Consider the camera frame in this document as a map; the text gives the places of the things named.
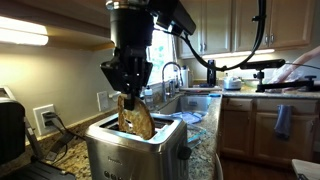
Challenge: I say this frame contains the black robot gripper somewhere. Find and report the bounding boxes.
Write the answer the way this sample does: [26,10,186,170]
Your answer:
[99,5,155,112]

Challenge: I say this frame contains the brown bread slice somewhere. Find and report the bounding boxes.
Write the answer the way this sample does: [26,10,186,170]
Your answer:
[116,93,157,141]

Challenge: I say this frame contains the person's bare forearm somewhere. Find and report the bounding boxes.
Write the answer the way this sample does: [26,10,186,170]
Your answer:
[290,45,320,73]

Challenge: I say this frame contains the stainless steel toaster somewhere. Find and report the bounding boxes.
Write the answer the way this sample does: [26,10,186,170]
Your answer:
[84,110,193,180]

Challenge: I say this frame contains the person's bare hand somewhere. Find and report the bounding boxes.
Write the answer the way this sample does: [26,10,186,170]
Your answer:
[271,64,302,84]

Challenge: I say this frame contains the smoky grey water bottle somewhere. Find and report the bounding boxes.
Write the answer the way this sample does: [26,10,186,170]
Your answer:
[143,85,156,110]

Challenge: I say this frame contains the chrome sink faucet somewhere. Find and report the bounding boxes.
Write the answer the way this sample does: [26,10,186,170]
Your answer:
[161,61,185,102]

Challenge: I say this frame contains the white paper towel roll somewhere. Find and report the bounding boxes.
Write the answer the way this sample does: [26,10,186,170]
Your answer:
[179,67,191,89]

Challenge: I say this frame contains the kitchen window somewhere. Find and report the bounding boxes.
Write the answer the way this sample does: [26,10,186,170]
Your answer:
[146,19,178,86]

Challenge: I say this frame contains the stainless steel sink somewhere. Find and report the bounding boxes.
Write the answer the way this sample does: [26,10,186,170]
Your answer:
[159,94,214,116]

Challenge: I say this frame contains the white flat tray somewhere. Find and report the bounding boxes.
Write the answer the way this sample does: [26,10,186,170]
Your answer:
[179,85,223,93]

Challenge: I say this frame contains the rectangular glass dish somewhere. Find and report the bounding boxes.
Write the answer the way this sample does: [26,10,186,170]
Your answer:
[185,123,208,150]

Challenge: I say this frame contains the tall black kitchen appliance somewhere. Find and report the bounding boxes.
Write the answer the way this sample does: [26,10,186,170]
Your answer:
[206,58,218,88]

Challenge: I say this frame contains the white rice cooker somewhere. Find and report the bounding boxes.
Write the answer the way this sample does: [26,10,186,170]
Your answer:
[221,74,243,91]

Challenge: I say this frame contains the wooden upper cabinet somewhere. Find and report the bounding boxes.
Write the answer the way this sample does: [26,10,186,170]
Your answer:
[0,0,116,52]

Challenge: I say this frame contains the stainless dishwasher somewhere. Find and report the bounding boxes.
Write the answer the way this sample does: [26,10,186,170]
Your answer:
[213,152,225,180]

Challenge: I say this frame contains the under-cabinet light bar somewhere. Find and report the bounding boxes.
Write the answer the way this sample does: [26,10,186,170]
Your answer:
[202,48,276,60]
[0,15,50,47]

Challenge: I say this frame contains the beige lower cabinets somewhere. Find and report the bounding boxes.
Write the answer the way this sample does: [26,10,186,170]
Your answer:
[218,95,320,168]

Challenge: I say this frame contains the black countertop grill appliance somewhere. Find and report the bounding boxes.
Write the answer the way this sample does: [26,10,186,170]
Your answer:
[0,85,78,180]

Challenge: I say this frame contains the clear plastic bag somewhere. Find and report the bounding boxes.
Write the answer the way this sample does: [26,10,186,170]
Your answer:
[268,63,304,85]

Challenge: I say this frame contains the grey-blue hanging towel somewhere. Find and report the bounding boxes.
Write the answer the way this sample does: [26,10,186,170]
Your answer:
[273,103,294,141]

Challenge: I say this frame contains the beige tabletop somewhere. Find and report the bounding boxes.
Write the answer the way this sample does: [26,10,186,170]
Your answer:
[291,158,320,180]

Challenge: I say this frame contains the white blank wall plate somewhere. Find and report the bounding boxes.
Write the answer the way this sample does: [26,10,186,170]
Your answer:
[96,90,110,112]

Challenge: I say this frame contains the black power plug and cord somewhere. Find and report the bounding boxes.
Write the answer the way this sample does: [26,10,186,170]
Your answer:
[41,111,86,166]

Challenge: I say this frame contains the white wall outlet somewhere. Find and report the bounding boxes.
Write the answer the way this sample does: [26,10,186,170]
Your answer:
[32,103,57,137]

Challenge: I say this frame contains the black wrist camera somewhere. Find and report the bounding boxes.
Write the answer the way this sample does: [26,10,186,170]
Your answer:
[147,0,197,37]

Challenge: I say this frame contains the black bar camera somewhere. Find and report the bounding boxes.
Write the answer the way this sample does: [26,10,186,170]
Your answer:
[239,58,287,71]

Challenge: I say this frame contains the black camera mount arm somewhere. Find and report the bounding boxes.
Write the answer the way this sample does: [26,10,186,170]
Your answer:
[253,69,318,94]

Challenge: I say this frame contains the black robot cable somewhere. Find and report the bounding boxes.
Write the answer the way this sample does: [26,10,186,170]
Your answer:
[153,0,268,73]

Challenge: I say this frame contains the beige wall cabinets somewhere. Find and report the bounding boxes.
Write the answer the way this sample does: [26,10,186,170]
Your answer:
[176,0,320,53]

